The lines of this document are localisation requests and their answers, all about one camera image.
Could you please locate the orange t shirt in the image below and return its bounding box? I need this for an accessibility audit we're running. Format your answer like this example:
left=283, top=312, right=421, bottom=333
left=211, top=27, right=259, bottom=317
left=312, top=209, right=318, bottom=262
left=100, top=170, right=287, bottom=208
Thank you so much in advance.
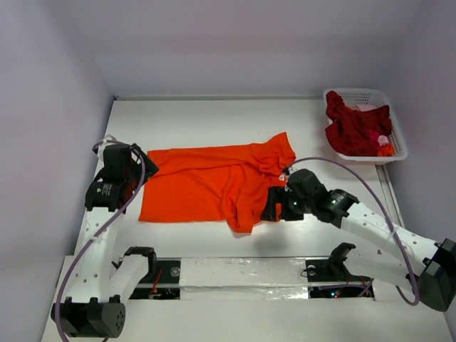
left=138, top=133, right=296, bottom=234

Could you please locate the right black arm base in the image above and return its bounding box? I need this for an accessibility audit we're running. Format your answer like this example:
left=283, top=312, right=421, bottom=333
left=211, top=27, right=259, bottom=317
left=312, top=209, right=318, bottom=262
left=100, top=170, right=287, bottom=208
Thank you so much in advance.
left=300, top=259, right=375, bottom=299

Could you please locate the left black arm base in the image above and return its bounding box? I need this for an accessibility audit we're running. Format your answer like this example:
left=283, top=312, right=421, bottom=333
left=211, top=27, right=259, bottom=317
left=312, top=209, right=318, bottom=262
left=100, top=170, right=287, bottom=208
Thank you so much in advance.
left=130, top=259, right=181, bottom=300

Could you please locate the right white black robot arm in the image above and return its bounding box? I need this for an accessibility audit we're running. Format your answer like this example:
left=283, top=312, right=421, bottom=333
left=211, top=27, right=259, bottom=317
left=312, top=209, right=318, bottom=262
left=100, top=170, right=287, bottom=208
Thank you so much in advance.
left=261, top=169, right=455, bottom=312

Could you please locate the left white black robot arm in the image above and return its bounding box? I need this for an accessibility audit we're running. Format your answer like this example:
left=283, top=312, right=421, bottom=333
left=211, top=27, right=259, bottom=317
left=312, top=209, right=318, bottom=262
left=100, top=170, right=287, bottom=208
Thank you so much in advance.
left=51, top=136, right=159, bottom=341

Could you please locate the dark red t shirt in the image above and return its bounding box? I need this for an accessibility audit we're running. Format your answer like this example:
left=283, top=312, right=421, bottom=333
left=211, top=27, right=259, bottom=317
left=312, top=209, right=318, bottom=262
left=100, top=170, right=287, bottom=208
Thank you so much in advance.
left=325, top=90, right=393, bottom=157

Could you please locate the small orange cloth in basket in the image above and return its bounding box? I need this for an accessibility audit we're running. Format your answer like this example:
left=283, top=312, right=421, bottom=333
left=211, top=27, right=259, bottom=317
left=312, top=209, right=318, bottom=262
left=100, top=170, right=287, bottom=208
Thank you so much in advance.
left=378, top=143, right=395, bottom=157

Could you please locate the white plastic basket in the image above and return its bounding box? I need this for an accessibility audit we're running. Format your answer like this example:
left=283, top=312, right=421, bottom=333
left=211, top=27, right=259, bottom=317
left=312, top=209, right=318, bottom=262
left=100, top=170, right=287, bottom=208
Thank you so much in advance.
left=323, top=88, right=408, bottom=165

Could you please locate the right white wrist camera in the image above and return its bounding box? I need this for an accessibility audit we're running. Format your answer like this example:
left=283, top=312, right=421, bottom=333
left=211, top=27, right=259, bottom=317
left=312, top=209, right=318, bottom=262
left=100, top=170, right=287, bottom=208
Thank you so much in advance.
left=279, top=167, right=296, bottom=182

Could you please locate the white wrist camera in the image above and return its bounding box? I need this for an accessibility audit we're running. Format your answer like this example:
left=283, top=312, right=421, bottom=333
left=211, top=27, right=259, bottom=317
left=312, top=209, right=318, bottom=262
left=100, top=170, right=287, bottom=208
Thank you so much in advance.
left=92, top=134, right=119, bottom=158
left=279, top=167, right=296, bottom=182

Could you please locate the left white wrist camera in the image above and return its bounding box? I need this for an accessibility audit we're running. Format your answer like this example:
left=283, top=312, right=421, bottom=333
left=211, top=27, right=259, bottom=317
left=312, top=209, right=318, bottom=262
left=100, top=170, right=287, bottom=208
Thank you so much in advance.
left=92, top=134, right=119, bottom=158

